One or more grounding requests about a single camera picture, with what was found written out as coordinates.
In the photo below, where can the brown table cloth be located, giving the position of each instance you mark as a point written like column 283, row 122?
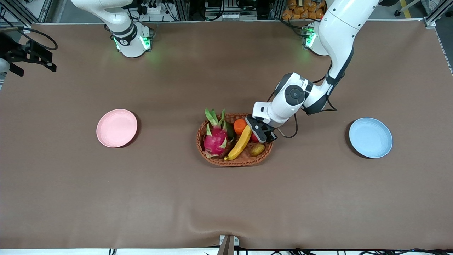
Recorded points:
column 106, row 194

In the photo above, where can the pink dragon fruit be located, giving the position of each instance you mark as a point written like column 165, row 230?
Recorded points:
column 215, row 141

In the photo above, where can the yellow banana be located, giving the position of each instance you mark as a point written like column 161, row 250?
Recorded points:
column 240, row 143

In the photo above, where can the pile of orange round items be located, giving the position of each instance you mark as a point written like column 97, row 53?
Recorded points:
column 300, row 10

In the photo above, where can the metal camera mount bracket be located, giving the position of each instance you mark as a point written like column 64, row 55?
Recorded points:
column 228, row 244

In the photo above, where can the dark green avocado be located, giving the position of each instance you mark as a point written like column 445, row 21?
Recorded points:
column 230, row 130

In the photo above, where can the orange fruit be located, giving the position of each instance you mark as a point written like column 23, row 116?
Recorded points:
column 240, row 126

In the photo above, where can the pink plate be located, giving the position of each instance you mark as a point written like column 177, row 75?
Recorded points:
column 116, row 128

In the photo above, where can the blue plate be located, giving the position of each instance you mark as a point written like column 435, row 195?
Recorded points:
column 370, row 137

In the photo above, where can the white power strip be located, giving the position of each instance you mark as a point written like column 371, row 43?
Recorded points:
column 153, row 9

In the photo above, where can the brown wicker basket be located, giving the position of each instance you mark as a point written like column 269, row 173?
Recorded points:
column 244, row 161

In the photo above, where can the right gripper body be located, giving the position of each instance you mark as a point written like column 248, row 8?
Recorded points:
column 13, row 53

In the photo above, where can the red apple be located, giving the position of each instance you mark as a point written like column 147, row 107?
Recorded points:
column 254, row 138

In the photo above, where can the aluminium frame post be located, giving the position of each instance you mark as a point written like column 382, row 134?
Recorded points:
column 21, row 12
column 439, row 12

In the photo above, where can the brown kiwi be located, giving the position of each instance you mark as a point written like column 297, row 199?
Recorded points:
column 257, row 149

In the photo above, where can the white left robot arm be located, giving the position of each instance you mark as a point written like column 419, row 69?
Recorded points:
column 339, row 32

